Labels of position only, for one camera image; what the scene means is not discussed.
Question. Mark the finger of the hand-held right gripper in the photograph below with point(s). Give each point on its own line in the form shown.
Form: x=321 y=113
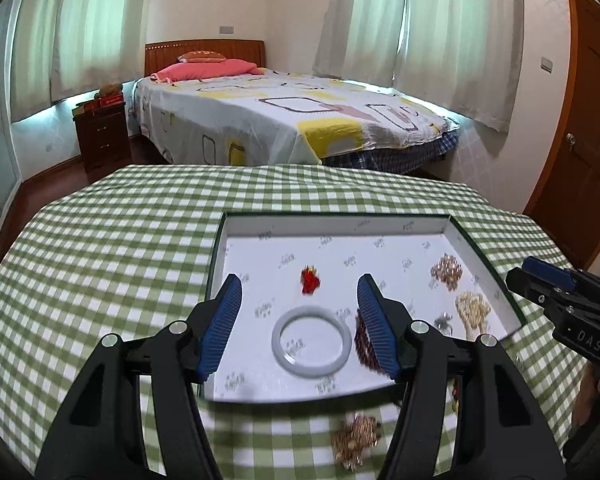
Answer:
x=530 y=285
x=545 y=267

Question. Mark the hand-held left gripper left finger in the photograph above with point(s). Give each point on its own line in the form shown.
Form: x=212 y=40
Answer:
x=220 y=330

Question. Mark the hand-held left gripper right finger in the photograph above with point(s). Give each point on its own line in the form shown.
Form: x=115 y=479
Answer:
x=377 y=330

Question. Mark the pale jade bangle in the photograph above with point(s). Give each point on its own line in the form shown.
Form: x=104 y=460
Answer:
x=310 y=368

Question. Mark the red pendant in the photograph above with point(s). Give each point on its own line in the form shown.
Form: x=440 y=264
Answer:
x=310 y=280

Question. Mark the shallow green cardboard box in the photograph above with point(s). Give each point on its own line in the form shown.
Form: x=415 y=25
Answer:
x=330 y=250

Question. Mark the red and gold ornament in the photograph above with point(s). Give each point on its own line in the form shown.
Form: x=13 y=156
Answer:
x=455 y=397

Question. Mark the green checked tablecloth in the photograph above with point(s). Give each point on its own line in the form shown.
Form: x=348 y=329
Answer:
x=105 y=240

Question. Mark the wooden door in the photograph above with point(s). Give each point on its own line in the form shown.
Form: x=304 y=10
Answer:
x=585 y=110

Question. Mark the blue plaid bed skirt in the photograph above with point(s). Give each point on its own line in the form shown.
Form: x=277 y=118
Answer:
x=390 y=157

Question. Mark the bed with patterned sheet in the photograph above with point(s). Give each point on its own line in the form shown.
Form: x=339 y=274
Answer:
x=280 y=120

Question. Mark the dark wooden nightstand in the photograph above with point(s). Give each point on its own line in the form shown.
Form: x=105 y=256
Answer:
x=102 y=135

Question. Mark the wide white curtain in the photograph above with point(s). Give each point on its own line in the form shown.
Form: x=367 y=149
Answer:
x=105 y=20
x=460 y=35

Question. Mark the red box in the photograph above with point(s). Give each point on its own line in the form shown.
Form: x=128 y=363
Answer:
x=110 y=102

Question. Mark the stack of books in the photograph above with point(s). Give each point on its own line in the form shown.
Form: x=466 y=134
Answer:
x=84 y=109

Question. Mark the pink pillow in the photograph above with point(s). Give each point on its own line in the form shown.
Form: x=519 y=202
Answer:
x=205 y=70

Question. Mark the brown plush toy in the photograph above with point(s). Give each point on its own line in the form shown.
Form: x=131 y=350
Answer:
x=108 y=91

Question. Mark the orange cushion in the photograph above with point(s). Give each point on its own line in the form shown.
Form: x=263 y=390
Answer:
x=201 y=56

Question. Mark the wooden bed headboard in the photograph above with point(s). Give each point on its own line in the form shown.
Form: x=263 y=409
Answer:
x=240 y=52

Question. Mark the narrow white curtain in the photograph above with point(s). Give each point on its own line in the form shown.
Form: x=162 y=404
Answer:
x=360 y=15
x=32 y=35

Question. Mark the wall light switch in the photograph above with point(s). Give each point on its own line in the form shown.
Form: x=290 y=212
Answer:
x=546 y=63

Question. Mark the grey wall plate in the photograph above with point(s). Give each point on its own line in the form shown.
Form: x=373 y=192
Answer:
x=226 y=29

